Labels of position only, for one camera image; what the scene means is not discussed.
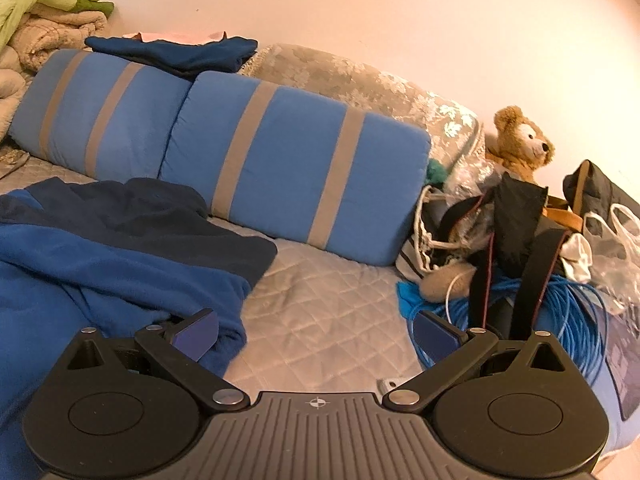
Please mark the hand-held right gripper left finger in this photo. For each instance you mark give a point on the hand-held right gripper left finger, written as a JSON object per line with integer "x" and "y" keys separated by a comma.
{"x": 196, "y": 335}

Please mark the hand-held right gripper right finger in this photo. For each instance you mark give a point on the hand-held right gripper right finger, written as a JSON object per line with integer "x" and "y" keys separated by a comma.
{"x": 434, "y": 335}

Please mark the blue fleece jacket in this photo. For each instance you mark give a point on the blue fleece jacket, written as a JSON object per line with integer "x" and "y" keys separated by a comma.
{"x": 100, "y": 260}

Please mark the folded dark blue clothes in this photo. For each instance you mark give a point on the folded dark blue clothes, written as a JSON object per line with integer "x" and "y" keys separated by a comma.
{"x": 175, "y": 55}

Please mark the beige plush toy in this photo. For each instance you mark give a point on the beige plush toy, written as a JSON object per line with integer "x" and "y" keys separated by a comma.
{"x": 447, "y": 277}

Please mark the small white object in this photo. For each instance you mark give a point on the small white object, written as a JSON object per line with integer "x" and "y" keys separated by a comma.
{"x": 391, "y": 385}

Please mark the crinkled clear plastic bag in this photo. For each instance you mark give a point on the crinkled clear plastic bag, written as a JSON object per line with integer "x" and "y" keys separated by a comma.
{"x": 467, "y": 177}

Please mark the teal yarn bundle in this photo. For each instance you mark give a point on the teal yarn bundle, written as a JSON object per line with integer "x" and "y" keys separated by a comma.
{"x": 437, "y": 171}

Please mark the white plastic bag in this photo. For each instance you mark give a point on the white plastic bag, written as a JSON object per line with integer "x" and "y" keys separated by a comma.
{"x": 612, "y": 245}

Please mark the blue striped pillow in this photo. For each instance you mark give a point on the blue striped pillow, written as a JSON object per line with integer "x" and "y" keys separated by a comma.
{"x": 300, "y": 160}
{"x": 110, "y": 115}

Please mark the brown teddy bear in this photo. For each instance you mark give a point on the brown teddy bear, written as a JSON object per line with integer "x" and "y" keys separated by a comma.
{"x": 522, "y": 142}

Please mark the dark canvas bag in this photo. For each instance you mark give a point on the dark canvas bag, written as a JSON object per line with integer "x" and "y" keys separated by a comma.
{"x": 597, "y": 185}

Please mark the beige floral pillow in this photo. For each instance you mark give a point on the beige floral pillow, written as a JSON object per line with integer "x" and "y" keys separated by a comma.
{"x": 380, "y": 90}

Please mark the beige quilted comforter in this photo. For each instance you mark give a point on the beige quilted comforter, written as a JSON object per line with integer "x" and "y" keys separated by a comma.
{"x": 35, "y": 40}

